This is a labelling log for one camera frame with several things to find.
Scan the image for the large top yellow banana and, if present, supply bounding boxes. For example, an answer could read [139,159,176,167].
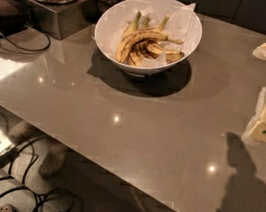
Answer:
[115,28,183,63]

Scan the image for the spotted lower right banana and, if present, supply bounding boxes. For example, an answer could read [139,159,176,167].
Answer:
[146,43,184,63]

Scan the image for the white paper bowl liner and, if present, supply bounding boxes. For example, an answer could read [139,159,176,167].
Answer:
[109,0,194,69]

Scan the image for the green-stemmed left banana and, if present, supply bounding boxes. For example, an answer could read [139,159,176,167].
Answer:
[122,12,141,38]

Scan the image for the white ceramic bowl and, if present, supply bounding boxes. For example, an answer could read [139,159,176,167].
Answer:
[94,0,203,77]

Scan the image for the metal square jar stand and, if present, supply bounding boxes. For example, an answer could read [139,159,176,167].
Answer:
[17,0,101,40]

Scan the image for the grey shoe under table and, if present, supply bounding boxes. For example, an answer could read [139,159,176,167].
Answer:
[38,143,68,179]

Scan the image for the dark brown appliance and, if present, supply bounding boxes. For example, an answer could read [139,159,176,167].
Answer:
[0,0,29,37]

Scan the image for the black power cable on table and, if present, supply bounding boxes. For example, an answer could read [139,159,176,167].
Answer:
[0,19,55,57]

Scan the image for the black floor cables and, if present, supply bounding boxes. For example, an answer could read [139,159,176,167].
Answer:
[0,101,99,212]

